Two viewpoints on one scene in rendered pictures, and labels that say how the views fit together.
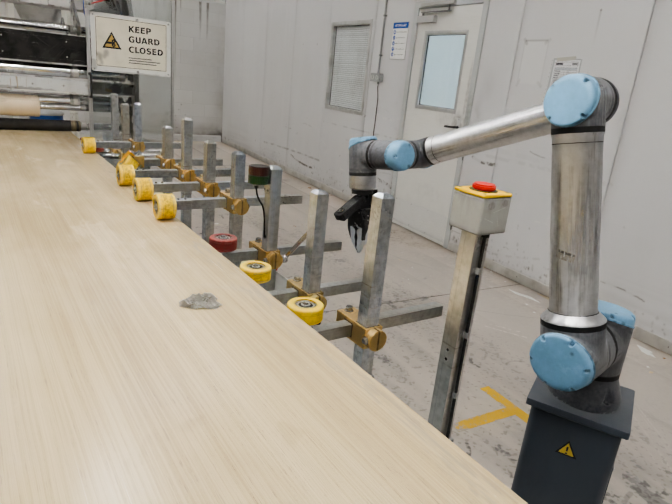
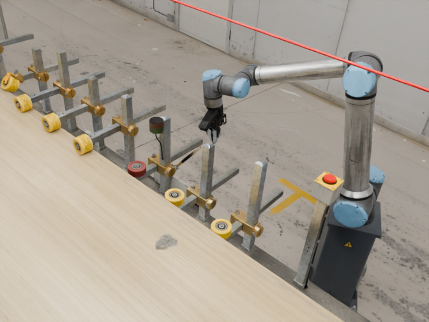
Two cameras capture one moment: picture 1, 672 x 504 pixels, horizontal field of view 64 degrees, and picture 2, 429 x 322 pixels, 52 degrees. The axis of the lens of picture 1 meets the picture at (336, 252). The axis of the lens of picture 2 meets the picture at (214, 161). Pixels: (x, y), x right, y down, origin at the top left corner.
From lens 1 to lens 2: 0.82 m
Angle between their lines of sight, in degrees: 23
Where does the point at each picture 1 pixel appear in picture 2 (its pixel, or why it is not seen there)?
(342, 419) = (279, 312)
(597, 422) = (365, 232)
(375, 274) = (257, 201)
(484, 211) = (332, 195)
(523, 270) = not seen: hidden behind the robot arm
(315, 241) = (208, 172)
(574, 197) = (359, 133)
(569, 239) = (355, 154)
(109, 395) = not seen: outside the picture
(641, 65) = not seen: outside the picture
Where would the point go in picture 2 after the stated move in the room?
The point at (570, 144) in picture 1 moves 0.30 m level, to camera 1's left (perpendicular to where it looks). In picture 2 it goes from (358, 105) to (285, 110)
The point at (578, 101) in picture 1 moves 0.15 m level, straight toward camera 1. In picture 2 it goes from (364, 84) to (369, 104)
